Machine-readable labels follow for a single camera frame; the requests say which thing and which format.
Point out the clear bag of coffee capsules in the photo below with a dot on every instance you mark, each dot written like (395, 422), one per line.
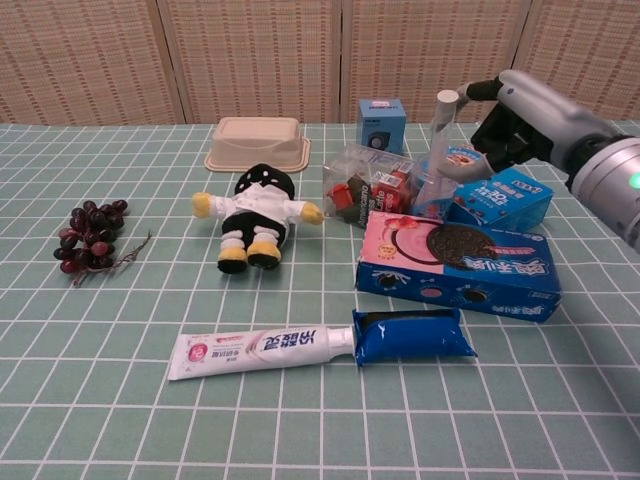
(360, 185)

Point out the dark red grape bunch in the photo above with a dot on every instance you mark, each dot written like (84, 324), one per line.
(90, 235)

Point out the beige plastic food container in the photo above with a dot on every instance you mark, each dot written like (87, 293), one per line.
(257, 145)

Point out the black and white plush doll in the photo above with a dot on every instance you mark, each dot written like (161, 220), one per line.
(257, 210)

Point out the blue Oreo snack packet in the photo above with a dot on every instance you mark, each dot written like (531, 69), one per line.
(410, 337)

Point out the clear plastic test tube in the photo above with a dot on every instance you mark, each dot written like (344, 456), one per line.
(442, 130)

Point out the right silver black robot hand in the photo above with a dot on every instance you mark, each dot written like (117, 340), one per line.
(535, 120)

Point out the blue chocolate chip cookie box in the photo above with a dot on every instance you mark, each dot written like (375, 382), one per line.
(505, 200)

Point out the white toothpaste tube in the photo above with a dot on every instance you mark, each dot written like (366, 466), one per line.
(250, 352)

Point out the small light blue box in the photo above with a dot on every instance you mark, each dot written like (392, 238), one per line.
(382, 122)

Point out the green grid tablecloth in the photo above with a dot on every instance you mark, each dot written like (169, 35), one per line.
(150, 425)

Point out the pink and blue Oreo box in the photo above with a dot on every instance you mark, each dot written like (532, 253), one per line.
(450, 270)

